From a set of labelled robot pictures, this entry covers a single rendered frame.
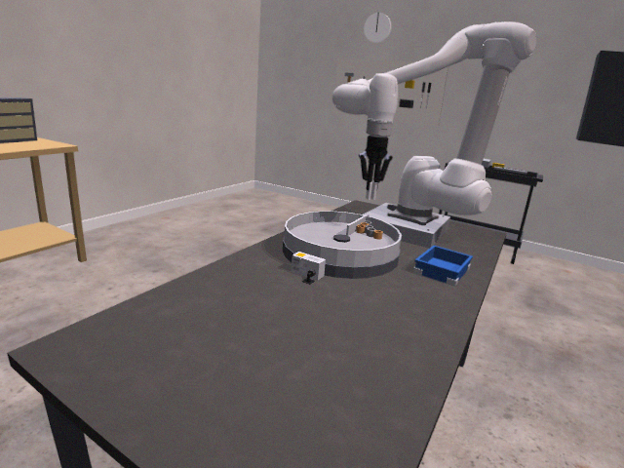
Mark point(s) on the grey round turning table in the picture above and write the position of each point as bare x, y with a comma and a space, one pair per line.
326, 243

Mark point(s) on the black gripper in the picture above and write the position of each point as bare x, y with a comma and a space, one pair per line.
371, 151

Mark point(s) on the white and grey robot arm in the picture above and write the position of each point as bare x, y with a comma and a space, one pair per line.
461, 188

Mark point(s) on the blue plastic crate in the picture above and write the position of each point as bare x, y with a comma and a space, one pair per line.
436, 263

